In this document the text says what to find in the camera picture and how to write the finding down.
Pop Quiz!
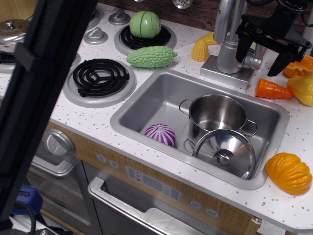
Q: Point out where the front black stove burner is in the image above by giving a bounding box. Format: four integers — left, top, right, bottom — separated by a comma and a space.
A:
63, 59, 136, 108

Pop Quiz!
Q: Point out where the yellow toy bell pepper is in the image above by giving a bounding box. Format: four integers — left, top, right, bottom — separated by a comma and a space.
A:
287, 76, 313, 106

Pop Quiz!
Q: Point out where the black camera mount frame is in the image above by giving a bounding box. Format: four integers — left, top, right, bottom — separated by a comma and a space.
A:
0, 0, 97, 223

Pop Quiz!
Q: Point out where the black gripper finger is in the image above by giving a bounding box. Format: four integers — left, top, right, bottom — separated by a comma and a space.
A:
268, 46, 306, 76
236, 33, 253, 63

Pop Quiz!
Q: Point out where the green toy cabbage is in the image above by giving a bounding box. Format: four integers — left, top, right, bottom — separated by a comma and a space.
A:
129, 11, 162, 39

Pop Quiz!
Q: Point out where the silver oven dial knob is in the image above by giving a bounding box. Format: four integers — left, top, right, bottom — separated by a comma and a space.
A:
45, 128, 75, 156

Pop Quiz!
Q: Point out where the silver stove knob rear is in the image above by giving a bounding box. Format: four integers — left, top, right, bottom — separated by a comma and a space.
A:
109, 9, 131, 25

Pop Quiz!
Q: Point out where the yellow toy corn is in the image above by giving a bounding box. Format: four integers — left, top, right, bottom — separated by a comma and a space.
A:
191, 40, 209, 62

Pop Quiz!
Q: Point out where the rear black stove burner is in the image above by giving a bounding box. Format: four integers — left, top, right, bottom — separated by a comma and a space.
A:
114, 24, 177, 55

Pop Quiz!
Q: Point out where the black stove burner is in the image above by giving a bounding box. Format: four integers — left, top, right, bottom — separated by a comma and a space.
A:
63, 59, 136, 108
114, 24, 177, 55

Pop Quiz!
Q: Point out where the silver toy faucet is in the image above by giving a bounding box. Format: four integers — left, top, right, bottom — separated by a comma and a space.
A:
200, 0, 255, 89

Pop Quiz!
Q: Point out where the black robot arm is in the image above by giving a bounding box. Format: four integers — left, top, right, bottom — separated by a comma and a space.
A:
236, 0, 312, 76

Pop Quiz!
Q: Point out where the stainless steel pot lid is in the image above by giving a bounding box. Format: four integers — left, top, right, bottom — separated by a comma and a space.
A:
192, 129, 256, 179

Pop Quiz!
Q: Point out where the yellow toy banana piece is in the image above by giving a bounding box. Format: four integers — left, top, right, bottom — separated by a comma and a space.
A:
197, 32, 218, 46

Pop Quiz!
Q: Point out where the silver stove knob front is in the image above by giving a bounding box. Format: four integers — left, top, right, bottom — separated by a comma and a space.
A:
83, 27, 108, 45

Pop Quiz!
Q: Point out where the silver faucet lever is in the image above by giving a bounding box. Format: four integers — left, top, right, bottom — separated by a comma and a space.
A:
242, 43, 267, 71

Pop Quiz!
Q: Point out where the silver oven door handle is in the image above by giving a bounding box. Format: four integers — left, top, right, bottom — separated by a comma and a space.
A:
31, 156, 74, 179

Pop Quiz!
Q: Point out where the orange toy carrot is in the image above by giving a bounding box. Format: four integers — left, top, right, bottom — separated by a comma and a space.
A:
255, 78, 293, 99

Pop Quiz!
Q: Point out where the orange toy pumpkin half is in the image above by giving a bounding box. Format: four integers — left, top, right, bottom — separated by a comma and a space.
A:
265, 152, 313, 195

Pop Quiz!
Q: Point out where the orange toy pumpkin slice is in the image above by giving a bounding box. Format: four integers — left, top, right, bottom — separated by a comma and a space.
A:
283, 55, 313, 78

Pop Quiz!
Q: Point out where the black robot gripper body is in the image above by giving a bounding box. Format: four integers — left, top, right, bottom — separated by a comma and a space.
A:
236, 0, 312, 51

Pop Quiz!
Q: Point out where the silver pot with lid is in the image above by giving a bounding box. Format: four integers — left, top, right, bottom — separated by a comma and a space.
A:
0, 19, 30, 73

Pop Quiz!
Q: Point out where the silver stove knob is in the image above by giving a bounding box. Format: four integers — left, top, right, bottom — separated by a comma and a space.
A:
109, 9, 131, 25
83, 27, 108, 45

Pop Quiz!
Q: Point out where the blue clamp with cable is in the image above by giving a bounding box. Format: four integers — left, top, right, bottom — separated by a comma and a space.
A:
11, 186, 43, 235

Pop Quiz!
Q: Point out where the grey toy sink basin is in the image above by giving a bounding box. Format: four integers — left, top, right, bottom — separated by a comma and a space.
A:
111, 70, 290, 189

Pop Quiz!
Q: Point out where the green toy bitter gourd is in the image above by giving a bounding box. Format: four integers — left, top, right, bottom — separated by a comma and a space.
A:
126, 46, 178, 68

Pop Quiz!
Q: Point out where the grey oven control panel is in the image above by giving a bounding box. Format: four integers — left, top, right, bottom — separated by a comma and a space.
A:
125, 165, 183, 202

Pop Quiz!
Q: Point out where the silver dishwasher door handle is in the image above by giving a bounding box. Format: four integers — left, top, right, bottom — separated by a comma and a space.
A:
89, 177, 201, 235

